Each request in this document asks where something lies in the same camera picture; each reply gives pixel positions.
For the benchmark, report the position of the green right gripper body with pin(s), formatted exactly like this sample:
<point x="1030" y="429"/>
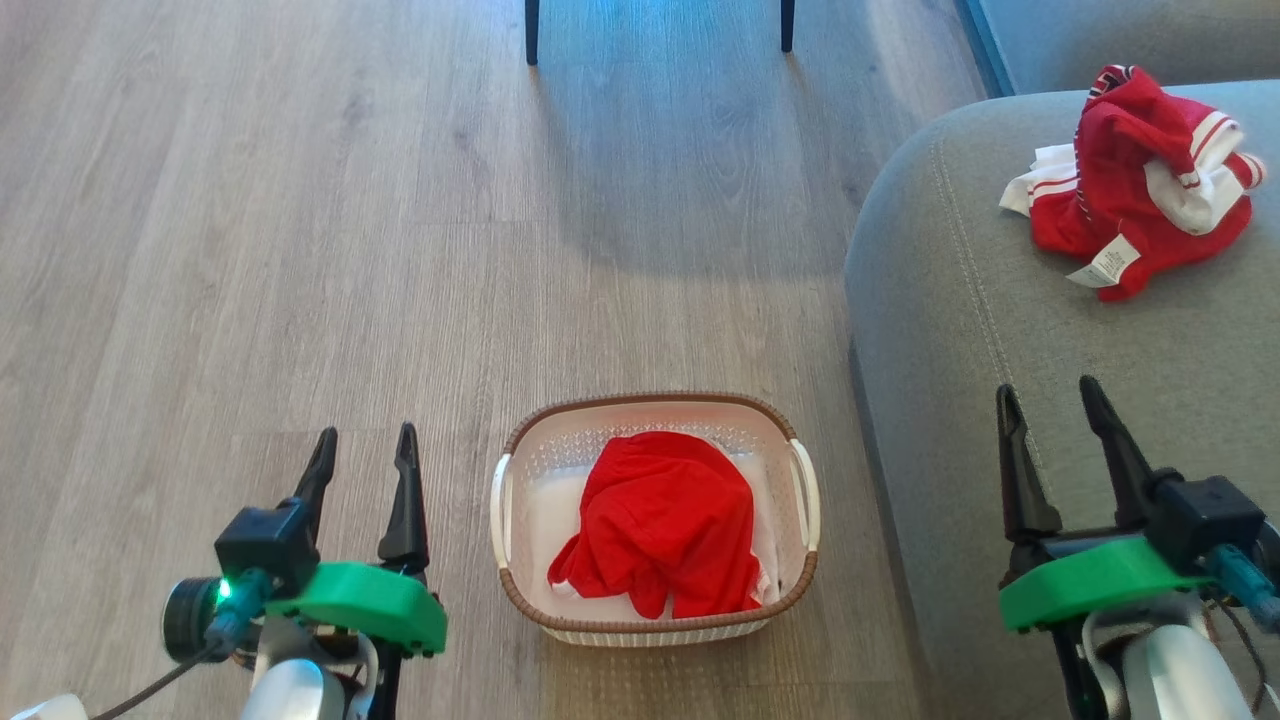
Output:
<point x="1090" y="585"/>

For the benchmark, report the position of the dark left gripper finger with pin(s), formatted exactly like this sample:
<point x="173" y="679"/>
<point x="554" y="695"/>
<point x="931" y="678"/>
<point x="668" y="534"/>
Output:
<point x="322" y="470"/>
<point x="407" y="510"/>

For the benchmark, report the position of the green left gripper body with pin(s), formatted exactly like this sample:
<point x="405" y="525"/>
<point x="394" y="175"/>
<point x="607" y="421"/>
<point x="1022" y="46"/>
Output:
<point x="370" y="600"/>

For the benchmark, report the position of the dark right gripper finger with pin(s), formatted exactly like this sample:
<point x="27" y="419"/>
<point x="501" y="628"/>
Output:
<point x="1115" y="445"/>
<point x="1025" y="480"/>

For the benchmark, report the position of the red white printed jersey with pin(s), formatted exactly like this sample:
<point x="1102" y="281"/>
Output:
<point x="1120" y="170"/>

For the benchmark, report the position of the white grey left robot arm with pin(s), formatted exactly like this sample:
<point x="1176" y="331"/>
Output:
<point x="295" y="695"/>

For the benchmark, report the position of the white brown-rimmed laundry basket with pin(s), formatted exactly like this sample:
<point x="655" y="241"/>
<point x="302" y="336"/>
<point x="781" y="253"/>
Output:
<point x="560" y="450"/>

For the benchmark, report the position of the grey fabric sofa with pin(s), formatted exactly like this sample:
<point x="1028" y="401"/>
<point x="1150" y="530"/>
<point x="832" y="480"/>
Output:
<point x="1000" y="330"/>

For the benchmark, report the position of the plain red garment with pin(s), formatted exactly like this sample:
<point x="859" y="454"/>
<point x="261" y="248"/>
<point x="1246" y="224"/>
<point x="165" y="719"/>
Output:
<point x="660" y="520"/>

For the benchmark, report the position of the grey sofa section blue edge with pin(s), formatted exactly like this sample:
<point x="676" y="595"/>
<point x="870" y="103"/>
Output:
<point x="1130" y="40"/>

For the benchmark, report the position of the black table leg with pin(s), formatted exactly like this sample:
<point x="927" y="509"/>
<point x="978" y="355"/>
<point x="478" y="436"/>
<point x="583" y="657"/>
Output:
<point x="787" y="25"/>
<point x="532" y="30"/>

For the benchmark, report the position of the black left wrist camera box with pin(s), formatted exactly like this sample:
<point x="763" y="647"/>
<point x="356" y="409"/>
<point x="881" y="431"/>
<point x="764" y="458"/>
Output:
<point x="265" y="545"/>

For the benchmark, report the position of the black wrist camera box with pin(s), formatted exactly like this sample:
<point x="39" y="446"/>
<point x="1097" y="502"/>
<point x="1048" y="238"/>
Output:
<point x="265" y="545"/>
<point x="1205" y="520"/>

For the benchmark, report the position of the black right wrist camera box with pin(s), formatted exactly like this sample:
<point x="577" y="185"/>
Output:
<point x="1205" y="520"/>

